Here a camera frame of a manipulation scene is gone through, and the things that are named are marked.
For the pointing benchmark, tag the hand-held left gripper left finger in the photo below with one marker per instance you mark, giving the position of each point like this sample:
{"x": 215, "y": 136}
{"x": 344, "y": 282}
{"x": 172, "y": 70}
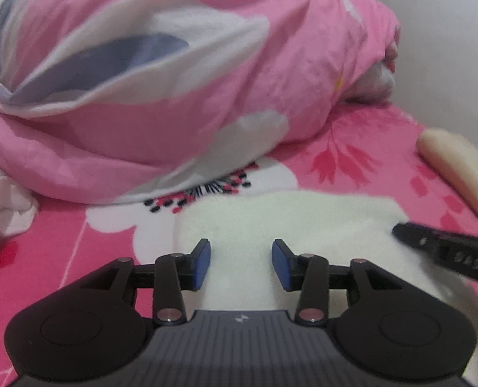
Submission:
{"x": 202, "y": 265}

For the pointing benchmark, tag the pink floral blanket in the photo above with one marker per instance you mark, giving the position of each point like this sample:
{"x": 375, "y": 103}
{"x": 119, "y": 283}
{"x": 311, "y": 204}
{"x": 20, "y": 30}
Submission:
{"x": 41, "y": 258}

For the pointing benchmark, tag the white shirt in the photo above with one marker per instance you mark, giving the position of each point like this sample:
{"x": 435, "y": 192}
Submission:
{"x": 9, "y": 205}

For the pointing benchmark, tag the pink patterned quilt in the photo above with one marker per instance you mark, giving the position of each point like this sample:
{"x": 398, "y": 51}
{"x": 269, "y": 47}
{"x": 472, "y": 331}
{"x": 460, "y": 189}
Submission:
{"x": 222, "y": 68}

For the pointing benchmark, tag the folded beige cloth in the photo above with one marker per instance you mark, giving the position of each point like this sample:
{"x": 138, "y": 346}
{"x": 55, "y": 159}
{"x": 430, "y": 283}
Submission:
{"x": 460, "y": 165}

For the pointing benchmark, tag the cream knit sweater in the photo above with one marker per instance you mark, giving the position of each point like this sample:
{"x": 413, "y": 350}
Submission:
{"x": 303, "y": 217}

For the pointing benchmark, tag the grey patterned bundle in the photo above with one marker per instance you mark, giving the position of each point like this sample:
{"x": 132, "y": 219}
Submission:
{"x": 374, "y": 84}

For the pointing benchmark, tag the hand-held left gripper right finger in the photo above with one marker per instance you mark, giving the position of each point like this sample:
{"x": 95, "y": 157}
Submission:
{"x": 281, "y": 265}

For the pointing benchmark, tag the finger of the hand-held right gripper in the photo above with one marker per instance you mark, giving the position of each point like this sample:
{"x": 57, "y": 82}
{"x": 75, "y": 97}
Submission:
{"x": 414, "y": 238}

